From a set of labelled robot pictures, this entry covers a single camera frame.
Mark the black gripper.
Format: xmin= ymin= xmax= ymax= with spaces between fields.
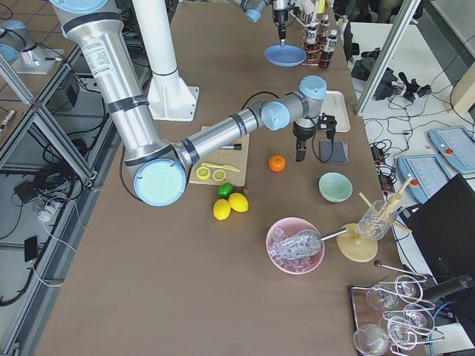
xmin=292 ymin=113 xmax=337 ymax=162
xmin=273 ymin=0 xmax=289 ymax=47

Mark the blue plate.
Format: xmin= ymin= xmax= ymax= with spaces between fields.
xmin=264 ymin=45 xmax=307 ymax=67

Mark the orange fruit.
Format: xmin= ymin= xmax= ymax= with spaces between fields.
xmin=268 ymin=155 xmax=286 ymax=173

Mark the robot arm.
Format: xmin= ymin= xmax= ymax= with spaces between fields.
xmin=52 ymin=1 xmax=327 ymax=206
xmin=229 ymin=0 xmax=298 ymax=47

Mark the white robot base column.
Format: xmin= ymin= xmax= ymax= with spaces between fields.
xmin=133 ymin=0 xmax=200 ymax=122

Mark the cream rabbit tray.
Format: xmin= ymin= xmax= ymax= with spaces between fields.
xmin=321 ymin=90 xmax=350 ymax=133

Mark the bottle upper in rack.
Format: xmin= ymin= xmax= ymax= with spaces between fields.
xmin=304 ymin=22 xmax=318 ymax=53

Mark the bottle in rack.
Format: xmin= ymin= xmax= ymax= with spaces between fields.
xmin=304 ymin=22 xmax=318 ymax=53
xmin=319 ymin=30 xmax=338 ymax=68
xmin=318 ymin=14 xmax=330 ymax=42

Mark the grey folded cloth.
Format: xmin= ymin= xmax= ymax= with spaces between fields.
xmin=319 ymin=139 xmax=349 ymax=164

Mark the bottle lower right in rack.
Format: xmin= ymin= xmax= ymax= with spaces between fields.
xmin=318 ymin=14 xmax=330 ymax=42

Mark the bottle lower left in rack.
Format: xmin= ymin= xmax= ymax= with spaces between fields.
xmin=319 ymin=30 xmax=338 ymax=68

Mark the green bowl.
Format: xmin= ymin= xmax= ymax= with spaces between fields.
xmin=318 ymin=172 xmax=353 ymax=202

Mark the steel cylinder muddler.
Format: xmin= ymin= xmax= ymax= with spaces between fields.
xmin=220 ymin=143 xmax=242 ymax=151

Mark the yellow plastic knife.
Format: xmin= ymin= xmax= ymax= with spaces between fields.
xmin=201 ymin=162 xmax=240 ymax=173

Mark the wooden cutting board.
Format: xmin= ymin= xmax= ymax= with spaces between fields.
xmin=189 ymin=126 xmax=249 ymax=187

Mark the clear glass mug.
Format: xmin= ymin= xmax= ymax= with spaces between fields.
xmin=358 ymin=200 xmax=398 ymax=241

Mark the teach pendant near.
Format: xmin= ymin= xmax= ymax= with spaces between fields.
xmin=397 ymin=154 xmax=452 ymax=203

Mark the teach pendant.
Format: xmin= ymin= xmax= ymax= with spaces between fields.
xmin=427 ymin=126 xmax=474 ymax=174
xmin=397 ymin=154 xmax=452 ymax=203

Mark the yellow lemon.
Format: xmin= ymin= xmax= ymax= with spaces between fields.
xmin=213 ymin=199 xmax=231 ymax=221
xmin=228 ymin=193 xmax=249 ymax=213

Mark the lemon slice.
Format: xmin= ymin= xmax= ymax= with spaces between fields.
xmin=212 ymin=168 xmax=227 ymax=182

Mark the green lime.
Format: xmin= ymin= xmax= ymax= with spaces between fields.
xmin=217 ymin=182 xmax=234 ymax=198

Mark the metal ice scoop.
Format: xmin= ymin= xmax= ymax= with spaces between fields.
xmin=283 ymin=228 xmax=347 ymax=260

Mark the wooden cup tree stand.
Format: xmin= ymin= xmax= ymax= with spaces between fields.
xmin=336 ymin=176 xmax=412 ymax=263

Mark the pink bowl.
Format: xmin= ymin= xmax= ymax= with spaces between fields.
xmin=265 ymin=217 xmax=325 ymax=275

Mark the teach pendant far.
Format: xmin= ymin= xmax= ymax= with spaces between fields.
xmin=427 ymin=126 xmax=474 ymax=174

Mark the lemon half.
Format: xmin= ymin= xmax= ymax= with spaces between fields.
xmin=195 ymin=166 xmax=212 ymax=181

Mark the clear ice cubes pile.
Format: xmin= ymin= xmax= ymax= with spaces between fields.
xmin=269 ymin=227 xmax=323 ymax=273

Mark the black laptop monitor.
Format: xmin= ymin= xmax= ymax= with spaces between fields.
xmin=402 ymin=174 xmax=474 ymax=277

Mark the wine glass rack tray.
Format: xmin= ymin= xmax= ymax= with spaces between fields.
xmin=349 ymin=272 xmax=445 ymax=355

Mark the copper wire bottle rack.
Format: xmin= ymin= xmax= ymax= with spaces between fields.
xmin=301 ymin=28 xmax=326 ymax=67

